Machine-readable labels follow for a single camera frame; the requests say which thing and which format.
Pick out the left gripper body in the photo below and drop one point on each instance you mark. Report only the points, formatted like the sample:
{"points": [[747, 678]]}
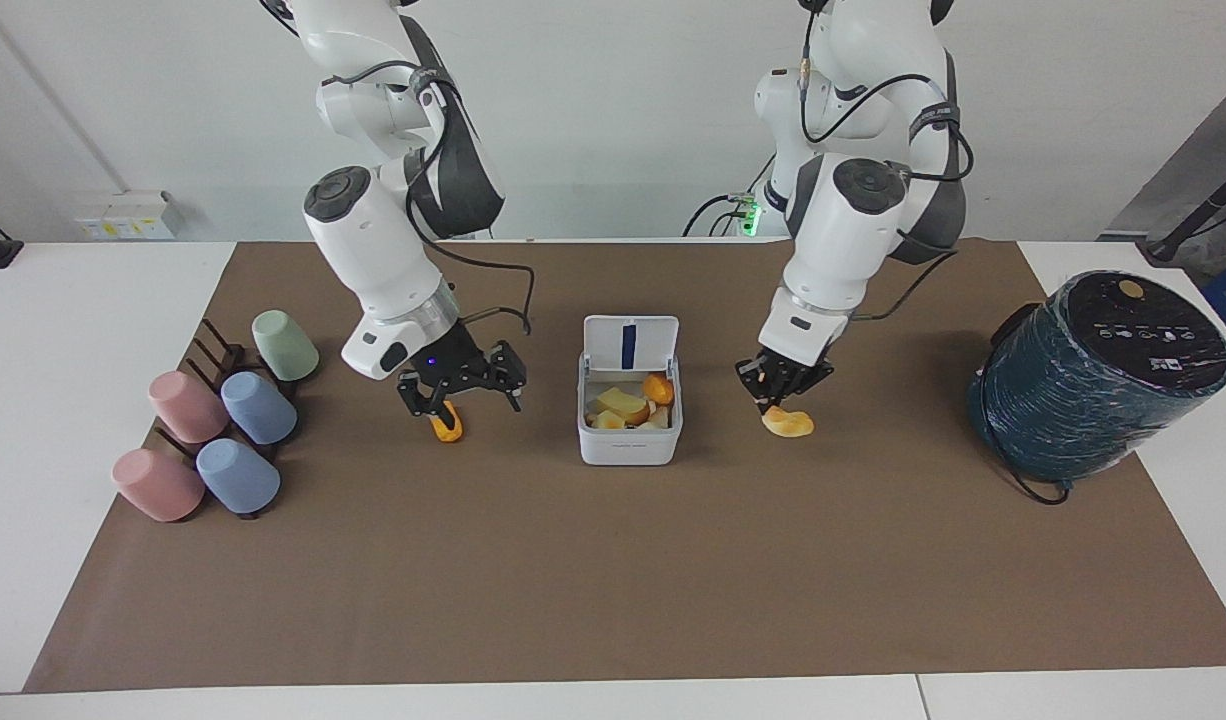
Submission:
{"points": [[791, 368]]}

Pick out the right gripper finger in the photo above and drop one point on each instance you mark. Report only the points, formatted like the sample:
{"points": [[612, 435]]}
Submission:
{"points": [[423, 392], [511, 368]]}

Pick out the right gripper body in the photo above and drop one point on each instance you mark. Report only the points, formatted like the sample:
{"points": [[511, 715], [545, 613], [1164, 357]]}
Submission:
{"points": [[453, 360]]}

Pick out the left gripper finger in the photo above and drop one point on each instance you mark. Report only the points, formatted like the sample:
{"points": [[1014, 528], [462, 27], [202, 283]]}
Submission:
{"points": [[755, 385], [815, 380]]}

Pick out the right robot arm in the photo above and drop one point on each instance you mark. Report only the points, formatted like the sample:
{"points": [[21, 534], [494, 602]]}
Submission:
{"points": [[373, 250]]}

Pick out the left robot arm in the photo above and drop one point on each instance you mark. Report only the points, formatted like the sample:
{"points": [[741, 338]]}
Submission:
{"points": [[843, 250]]}

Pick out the white lidded trash bin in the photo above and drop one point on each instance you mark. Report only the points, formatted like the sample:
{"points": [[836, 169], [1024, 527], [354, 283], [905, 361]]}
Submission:
{"points": [[630, 440]]}

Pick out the pale orange peel piece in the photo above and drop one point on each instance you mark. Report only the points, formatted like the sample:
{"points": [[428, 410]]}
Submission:
{"points": [[788, 424]]}

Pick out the orange fruit scrap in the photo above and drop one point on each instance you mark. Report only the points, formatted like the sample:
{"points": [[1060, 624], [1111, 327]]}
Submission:
{"points": [[658, 388]]}

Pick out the yellow fruit scrap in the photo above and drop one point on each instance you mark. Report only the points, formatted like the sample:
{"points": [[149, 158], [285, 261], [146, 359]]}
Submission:
{"points": [[623, 403]]}

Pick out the green plastic cup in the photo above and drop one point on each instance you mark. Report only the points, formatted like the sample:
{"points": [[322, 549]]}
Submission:
{"points": [[285, 345]]}

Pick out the blue plastic cup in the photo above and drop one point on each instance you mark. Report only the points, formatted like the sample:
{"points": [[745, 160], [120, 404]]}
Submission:
{"points": [[238, 476], [259, 407]]}

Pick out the dark brown cup rack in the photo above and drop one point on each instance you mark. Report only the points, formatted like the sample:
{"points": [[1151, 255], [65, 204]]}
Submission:
{"points": [[218, 355]]}

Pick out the pink plastic cup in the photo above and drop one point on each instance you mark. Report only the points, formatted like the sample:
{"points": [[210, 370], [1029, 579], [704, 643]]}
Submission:
{"points": [[158, 485], [185, 405]]}

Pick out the dark teal wrapped cylindrical appliance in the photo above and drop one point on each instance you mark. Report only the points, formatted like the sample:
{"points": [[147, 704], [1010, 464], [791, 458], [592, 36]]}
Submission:
{"points": [[1093, 385]]}

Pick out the white wall socket box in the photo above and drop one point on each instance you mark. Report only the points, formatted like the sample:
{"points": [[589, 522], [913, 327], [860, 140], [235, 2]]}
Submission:
{"points": [[128, 215]]}

